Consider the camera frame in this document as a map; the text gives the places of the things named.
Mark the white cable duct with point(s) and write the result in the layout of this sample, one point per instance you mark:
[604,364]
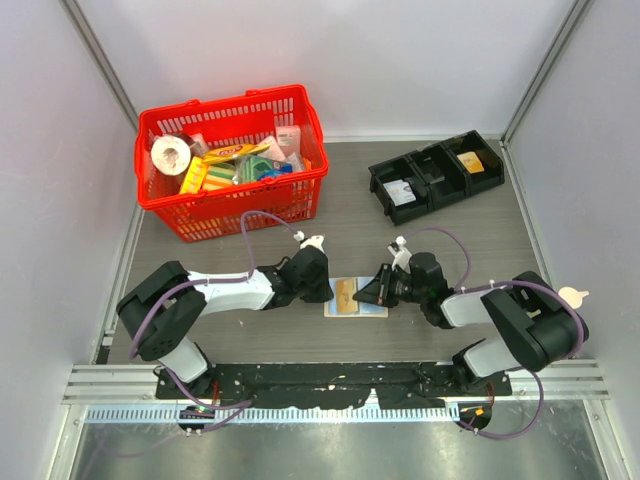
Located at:
[187,414]

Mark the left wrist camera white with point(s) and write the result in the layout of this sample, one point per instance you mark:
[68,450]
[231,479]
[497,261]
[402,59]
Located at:
[314,241]

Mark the black bin right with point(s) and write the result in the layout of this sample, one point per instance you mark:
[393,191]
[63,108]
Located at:
[494,174]

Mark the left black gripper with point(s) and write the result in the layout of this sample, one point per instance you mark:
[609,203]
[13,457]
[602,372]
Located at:
[324,294]

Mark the green liquid squeeze bottle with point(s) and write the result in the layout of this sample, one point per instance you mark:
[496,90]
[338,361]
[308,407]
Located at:
[573,297]

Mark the white pink box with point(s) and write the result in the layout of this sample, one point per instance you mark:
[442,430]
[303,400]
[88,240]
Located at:
[289,139]

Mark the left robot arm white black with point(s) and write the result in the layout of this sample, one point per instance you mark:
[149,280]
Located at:
[159,312]

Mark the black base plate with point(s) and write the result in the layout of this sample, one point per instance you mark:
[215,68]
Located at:
[340,386]

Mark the yellow box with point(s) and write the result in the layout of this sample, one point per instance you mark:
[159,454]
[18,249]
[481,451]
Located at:
[194,177]

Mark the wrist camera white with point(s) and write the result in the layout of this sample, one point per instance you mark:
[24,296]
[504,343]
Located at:
[314,241]
[401,254]

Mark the black bin left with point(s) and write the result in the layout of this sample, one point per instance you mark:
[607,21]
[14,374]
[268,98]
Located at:
[399,168]

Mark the beige leather card holder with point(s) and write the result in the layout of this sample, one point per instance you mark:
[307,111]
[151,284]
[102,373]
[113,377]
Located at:
[365,310]

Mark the green packaged item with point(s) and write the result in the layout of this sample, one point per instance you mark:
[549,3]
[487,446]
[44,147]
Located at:
[252,168]

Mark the black bin middle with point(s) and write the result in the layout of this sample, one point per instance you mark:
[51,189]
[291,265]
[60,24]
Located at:
[446,183]

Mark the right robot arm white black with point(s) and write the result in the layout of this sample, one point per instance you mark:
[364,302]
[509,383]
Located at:
[535,325]

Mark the red plastic shopping basket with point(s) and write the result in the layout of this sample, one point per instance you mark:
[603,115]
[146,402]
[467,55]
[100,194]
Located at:
[223,122]

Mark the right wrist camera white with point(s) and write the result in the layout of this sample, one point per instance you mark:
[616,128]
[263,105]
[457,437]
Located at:
[401,254]

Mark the yellow snack bag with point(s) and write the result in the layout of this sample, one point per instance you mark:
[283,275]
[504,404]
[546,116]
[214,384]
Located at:
[231,152]

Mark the yellow green sponge pack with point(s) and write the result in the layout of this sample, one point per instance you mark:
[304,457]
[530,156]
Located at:
[219,176]

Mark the black bin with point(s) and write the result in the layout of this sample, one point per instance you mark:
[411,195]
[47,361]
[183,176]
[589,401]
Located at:
[399,168]
[494,174]
[446,183]

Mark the white card in bin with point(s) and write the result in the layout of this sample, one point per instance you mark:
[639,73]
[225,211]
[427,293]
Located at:
[400,192]

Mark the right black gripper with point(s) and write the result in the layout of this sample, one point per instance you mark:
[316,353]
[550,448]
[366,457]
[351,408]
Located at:
[378,290]

